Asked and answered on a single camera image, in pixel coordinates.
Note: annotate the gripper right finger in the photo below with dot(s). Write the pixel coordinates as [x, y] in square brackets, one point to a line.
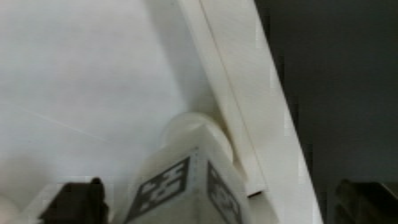
[366, 203]

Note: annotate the white square tabletop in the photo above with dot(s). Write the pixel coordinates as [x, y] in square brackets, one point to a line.
[110, 64]

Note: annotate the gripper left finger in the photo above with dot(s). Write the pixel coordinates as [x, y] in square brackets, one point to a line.
[76, 206]

